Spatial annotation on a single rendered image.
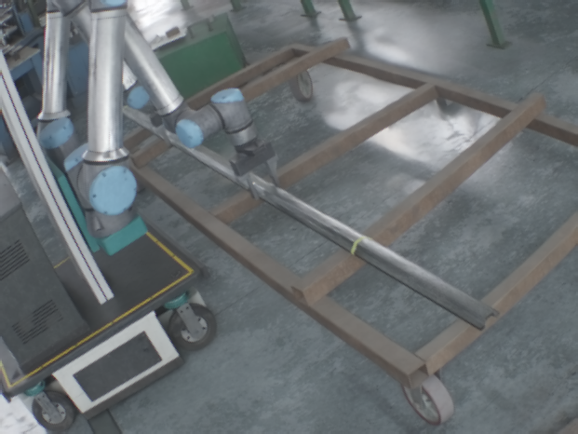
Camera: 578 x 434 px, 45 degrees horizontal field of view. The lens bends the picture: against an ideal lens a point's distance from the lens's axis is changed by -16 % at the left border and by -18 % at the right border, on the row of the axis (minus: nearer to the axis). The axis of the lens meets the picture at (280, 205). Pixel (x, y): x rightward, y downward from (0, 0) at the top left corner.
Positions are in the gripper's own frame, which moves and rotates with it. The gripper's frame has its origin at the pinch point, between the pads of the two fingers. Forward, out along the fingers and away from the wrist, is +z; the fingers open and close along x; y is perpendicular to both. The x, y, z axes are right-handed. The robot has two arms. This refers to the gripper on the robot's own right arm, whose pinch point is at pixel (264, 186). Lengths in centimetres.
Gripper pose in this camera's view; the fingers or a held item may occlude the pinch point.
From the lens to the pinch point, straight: 255.6
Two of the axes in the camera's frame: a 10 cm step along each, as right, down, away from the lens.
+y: -4.6, -2.7, 8.4
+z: 3.4, 8.2, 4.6
